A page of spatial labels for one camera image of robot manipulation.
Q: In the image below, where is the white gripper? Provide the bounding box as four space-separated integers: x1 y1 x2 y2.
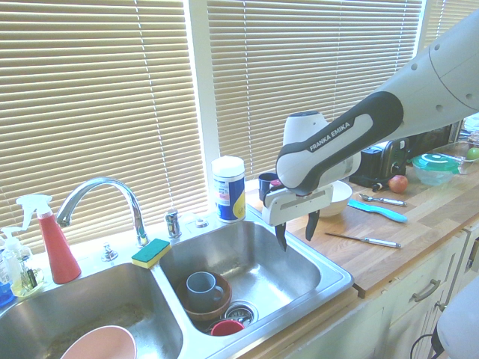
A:
261 185 334 252

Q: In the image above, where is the silver metal table knife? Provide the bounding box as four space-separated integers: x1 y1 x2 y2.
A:
324 232 403 249

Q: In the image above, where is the stainless steel double sink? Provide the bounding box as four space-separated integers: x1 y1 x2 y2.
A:
0 218 356 359

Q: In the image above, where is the teal plastic serrated knife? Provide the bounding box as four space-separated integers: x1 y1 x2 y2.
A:
347 198 408 224

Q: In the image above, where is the metal sink drain strainer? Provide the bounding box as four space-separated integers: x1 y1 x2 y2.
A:
224 301 259 325

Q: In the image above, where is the chrome sink knob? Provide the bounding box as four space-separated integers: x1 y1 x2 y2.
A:
100 242 119 262

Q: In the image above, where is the large white bowl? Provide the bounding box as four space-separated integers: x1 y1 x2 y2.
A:
320 181 354 218

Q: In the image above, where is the black mug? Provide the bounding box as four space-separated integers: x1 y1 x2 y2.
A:
257 173 280 202

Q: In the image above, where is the Lysol wipes canister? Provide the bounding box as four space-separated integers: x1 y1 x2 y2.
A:
211 156 247 224

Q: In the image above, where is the silver metal spoon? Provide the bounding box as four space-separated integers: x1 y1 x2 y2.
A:
358 192 408 207

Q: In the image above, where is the brown wooden bowl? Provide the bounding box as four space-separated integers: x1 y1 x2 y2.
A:
175 274 233 323

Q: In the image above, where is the red apple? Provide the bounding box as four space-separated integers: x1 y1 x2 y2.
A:
388 174 409 194

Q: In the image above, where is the gray mug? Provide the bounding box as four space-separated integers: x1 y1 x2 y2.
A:
186 271 225 311

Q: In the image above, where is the red plastic cup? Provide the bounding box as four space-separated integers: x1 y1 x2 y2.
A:
210 319 246 337

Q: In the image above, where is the black toaster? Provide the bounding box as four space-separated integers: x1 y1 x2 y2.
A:
350 137 411 190

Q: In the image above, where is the yellow and green sponge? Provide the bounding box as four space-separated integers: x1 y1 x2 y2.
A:
130 238 172 269

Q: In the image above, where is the clear container with green lid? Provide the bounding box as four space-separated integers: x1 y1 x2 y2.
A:
411 152 463 187

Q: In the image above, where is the wide beige window blind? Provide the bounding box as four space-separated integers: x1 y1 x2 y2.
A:
205 0 427 180
0 0 210 255

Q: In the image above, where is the black microwave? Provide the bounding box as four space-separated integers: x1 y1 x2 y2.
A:
409 120 464 155

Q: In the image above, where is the clear glass baking dish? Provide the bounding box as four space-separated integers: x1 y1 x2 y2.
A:
430 140 479 175

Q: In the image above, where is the chrome gooseneck faucet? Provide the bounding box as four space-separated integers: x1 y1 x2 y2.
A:
55 177 150 248

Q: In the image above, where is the pink bowl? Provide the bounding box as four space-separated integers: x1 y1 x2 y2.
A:
59 325 138 359

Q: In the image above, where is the red spray bottle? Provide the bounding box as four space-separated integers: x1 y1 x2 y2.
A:
15 194 82 285

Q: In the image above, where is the narrow beige window blind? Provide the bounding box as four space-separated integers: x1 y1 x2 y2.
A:
424 0 479 49

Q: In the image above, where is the small clear glass dish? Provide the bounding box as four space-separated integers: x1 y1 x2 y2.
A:
10 261 45 298

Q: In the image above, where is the clear pump soap bottle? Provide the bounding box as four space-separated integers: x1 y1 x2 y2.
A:
0 226 24 291

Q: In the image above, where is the blue dish soap bottle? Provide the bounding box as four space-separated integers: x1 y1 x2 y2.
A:
0 261 16 308

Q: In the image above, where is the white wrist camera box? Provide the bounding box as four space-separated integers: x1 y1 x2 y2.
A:
263 179 287 206

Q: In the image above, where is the chrome faucet handle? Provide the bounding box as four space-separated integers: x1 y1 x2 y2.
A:
164 209 183 239

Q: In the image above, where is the metal cabinet drawer handle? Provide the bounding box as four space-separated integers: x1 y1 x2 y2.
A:
411 278 442 303

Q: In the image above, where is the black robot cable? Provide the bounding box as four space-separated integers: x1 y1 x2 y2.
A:
409 331 445 359

